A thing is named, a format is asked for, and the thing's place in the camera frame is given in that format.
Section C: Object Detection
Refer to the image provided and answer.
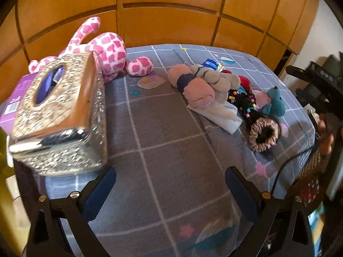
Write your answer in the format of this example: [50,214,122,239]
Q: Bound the grey checked bedsheet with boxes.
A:
[13,44,317,257]

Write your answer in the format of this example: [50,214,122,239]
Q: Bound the silver glitter tissue box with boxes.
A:
[8,51,108,176]

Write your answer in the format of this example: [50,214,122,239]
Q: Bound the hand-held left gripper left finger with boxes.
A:
[25,166,117,257]

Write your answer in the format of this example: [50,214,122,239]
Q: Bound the purple cardboard box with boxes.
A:
[0,75,35,136]

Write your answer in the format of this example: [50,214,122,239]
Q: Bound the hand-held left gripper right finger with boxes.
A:
[224,166,315,257]

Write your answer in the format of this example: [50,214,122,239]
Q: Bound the teal plush toy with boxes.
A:
[261,86,287,118]

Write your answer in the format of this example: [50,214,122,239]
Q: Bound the dark patterned cloth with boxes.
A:
[292,147,326,206]

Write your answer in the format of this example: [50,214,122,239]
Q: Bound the blue packet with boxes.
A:
[202,58,224,72]

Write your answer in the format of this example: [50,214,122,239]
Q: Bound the beige plush toy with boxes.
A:
[191,64,242,103]

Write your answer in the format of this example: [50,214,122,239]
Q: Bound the black cable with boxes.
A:
[273,145,317,193]

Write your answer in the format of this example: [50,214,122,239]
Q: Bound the pink roll with navy band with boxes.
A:
[167,64,215,107]

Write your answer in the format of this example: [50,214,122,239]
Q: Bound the red soft item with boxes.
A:
[221,70,252,91]

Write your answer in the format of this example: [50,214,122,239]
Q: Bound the light pink cloth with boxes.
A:
[253,90,270,110]

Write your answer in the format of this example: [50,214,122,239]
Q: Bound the black hair tie colourful beads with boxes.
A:
[227,88,258,121]

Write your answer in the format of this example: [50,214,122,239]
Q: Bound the wooden wardrobe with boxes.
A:
[0,0,320,105]

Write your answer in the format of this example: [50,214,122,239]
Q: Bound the pink spotted plush toy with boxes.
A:
[28,17,154,84]

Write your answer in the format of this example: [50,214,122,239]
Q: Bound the white cloth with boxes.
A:
[187,103,243,134]

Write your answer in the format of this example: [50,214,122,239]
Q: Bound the person's right hand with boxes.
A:
[317,112,334,156]

